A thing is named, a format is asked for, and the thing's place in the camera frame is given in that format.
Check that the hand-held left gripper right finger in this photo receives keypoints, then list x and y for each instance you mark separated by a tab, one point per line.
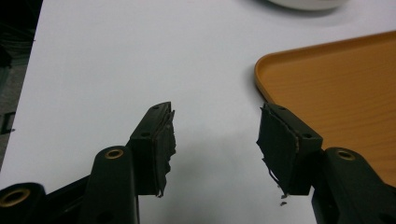
286	146

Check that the white bowl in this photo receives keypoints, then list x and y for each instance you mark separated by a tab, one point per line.
308	3

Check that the orange wood-grain tray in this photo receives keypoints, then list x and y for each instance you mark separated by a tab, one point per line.
336	96

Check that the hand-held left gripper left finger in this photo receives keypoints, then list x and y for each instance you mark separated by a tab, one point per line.
149	149

